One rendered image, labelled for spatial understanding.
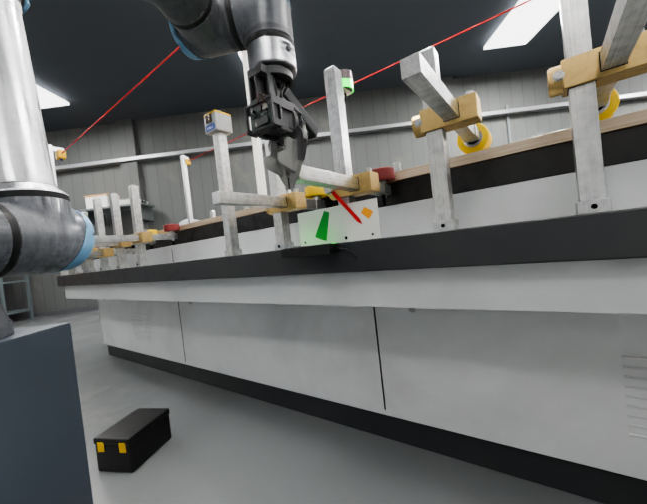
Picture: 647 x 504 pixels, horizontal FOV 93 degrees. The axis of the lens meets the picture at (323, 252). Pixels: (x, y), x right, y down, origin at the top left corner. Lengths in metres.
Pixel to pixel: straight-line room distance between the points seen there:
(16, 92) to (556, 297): 1.17
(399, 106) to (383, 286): 5.47
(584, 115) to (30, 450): 1.11
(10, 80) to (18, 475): 0.76
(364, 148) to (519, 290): 5.22
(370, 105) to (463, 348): 5.40
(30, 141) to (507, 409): 1.31
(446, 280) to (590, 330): 0.36
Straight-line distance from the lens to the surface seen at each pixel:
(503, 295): 0.74
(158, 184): 6.46
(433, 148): 0.76
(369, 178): 0.80
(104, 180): 7.02
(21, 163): 0.92
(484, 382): 1.03
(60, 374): 0.82
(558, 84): 0.74
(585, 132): 0.73
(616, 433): 1.05
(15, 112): 0.96
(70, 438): 0.86
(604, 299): 0.74
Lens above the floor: 0.69
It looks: 1 degrees down
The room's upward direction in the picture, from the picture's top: 6 degrees counter-clockwise
